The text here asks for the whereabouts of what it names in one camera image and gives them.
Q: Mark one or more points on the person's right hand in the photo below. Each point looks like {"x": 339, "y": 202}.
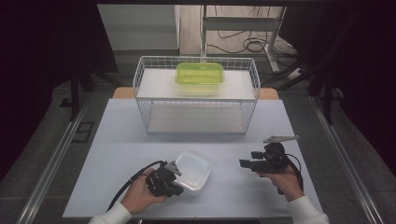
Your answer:
{"x": 288, "y": 185}

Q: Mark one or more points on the pale blue table mat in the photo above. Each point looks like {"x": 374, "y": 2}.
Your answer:
{"x": 124, "y": 118}

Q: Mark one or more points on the black rectangular floor frame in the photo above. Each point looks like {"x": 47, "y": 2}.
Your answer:
{"x": 84, "y": 123}

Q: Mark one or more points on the white cabinet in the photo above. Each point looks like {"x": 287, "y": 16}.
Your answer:
{"x": 140, "y": 28}

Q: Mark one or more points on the clear plastic food container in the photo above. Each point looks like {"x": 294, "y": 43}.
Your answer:
{"x": 194, "y": 171}

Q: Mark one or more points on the person's left hand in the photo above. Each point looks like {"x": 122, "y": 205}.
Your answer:
{"x": 138, "y": 194}

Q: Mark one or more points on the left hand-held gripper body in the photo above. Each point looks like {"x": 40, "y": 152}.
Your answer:
{"x": 160, "y": 183}

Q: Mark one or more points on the white power strip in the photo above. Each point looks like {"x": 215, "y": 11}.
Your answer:
{"x": 295, "y": 73}

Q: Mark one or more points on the aluminium rail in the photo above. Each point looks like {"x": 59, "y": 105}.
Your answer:
{"x": 345, "y": 161}
{"x": 53, "y": 165}

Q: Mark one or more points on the green lidded plastic container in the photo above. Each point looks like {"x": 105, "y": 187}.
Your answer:
{"x": 199, "y": 73}

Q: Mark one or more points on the white metal desk frame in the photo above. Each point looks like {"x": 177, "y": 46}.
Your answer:
{"x": 239, "y": 23}

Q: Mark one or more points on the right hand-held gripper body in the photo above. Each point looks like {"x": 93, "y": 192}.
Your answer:
{"x": 274, "y": 161}

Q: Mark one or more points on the dark curtain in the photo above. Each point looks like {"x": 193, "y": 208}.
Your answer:
{"x": 367, "y": 77}
{"x": 37, "y": 62}

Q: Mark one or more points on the black metal stand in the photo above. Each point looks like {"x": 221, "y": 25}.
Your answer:
{"x": 74, "y": 93}
{"x": 327, "y": 99}

